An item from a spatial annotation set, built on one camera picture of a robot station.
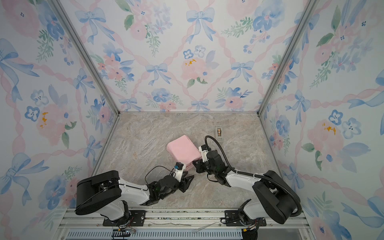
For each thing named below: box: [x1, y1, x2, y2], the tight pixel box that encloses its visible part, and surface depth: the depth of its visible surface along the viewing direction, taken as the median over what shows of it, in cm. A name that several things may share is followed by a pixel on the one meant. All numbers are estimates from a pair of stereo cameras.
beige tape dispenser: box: [215, 126, 224, 142], surface depth 105 cm
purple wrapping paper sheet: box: [166, 134, 202, 170], surface depth 93 cm
